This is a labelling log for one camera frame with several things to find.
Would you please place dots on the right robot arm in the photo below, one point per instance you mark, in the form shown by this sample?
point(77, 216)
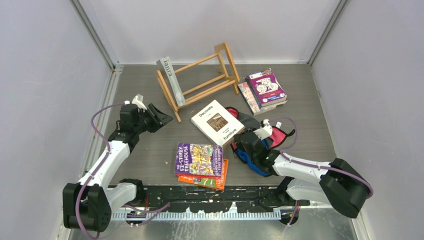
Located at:
point(335, 183)

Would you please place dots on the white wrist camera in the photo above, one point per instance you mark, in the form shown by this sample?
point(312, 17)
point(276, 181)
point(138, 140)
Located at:
point(138, 101)
point(265, 130)

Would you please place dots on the red grey cloth bib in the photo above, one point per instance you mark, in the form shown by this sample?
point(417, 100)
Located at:
point(277, 137)

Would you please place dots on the slotted cable duct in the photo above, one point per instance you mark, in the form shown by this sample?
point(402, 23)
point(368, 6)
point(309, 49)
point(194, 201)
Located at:
point(231, 215)

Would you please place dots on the purple 52-Storey Treehouse book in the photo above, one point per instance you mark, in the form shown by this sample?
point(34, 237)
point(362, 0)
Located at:
point(200, 160)

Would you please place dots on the white Decorate Furniture book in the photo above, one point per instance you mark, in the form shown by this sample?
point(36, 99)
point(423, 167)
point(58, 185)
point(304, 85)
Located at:
point(217, 124)

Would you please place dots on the grey Iantra book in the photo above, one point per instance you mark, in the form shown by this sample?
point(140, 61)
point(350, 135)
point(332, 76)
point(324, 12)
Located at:
point(167, 69)

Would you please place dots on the purple illustrated book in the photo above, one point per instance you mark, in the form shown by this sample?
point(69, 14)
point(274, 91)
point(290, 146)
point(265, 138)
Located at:
point(266, 88)

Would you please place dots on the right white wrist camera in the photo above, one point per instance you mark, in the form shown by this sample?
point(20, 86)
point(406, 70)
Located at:
point(265, 130)

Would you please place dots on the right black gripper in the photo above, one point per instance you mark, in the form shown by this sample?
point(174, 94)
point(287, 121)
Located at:
point(237, 138)

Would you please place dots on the orange 78-Storey Treehouse book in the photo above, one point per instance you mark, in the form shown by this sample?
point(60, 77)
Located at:
point(208, 182)

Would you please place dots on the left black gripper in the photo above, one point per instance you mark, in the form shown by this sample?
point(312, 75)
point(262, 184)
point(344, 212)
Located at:
point(159, 119)

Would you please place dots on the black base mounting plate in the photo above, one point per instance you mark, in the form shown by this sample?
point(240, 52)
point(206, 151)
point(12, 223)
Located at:
point(196, 199)

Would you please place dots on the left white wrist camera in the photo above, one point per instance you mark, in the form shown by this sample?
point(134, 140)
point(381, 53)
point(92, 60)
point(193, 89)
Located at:
point(138, 101)

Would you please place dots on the blue oven mitt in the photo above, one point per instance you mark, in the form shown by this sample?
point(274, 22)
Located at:
point(244, 151)

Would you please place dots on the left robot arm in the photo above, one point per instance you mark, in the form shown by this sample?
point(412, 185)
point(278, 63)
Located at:
point(88, 204)

